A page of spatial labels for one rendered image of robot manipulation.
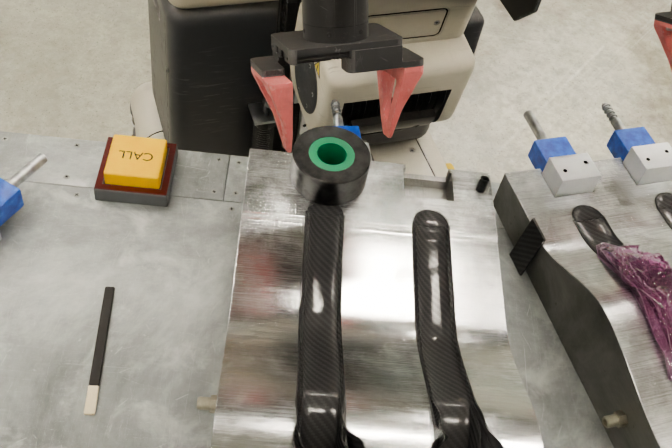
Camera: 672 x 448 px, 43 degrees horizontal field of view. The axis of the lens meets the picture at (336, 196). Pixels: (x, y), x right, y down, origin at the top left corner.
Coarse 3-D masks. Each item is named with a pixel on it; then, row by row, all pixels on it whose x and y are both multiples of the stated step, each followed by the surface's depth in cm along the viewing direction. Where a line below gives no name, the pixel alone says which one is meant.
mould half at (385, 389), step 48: (288, 192) 86; (384, 192) 88; (240, 240) 82; (288, 240) 83; (384, 240) 84; (480, 240) 86; (240, 288) 79; (288, 288) 79; (384, 288) 81; (480, 288) 82; (240, 336) 74; (288, 336) 75; (384, 336) 77; (480, 336) 79; (240, 384) 68; (288, 384) 69; (384, 384) 70; (480, 384) 72; (240, 432) 64; (288, 432) 65; (384, 432) 66; (432, 432) 66; (528, 432) 68
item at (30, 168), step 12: (36, 156) 92; (24, 168) 91; (36, 168) 92; (0, 180) 89; (12, 180) 90; (24, 180) 91; (0, 192) 88; (12, 192) 88; (0, 204) 87; (12, 204) 88; (0, 216) 87
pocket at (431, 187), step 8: (408, 176) 92; (416, 176) 92; (424, 176) 92; (432, 176) 92; (448, 176) 91; (408, 184) 92; (416, 184) 92; (424, 184) 92; (432, 184) 92; (440, 184) 92; (448, 184) 92; (408, 192) 92; (416, 192) 92; (424, 192) 92; (432, 192) 92; (440, 192) 92; (448, 192) 91; (448, 200) 91
